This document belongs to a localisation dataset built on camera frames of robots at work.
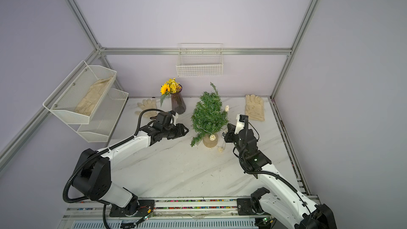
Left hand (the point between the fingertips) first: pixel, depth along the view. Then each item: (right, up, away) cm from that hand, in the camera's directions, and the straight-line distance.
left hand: (185, 132), depth 87 cm
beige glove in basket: (-47, +15, -11) cm, 51 cm away
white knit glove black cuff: (-33, +17, +29) cm, 47 cm away
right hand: (+24, +4, -8) cm, 25 cm away
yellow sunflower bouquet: (-9, +27, +6) cm, 29 cm away
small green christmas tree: (+13, +9, -16) cm, 22 cm away
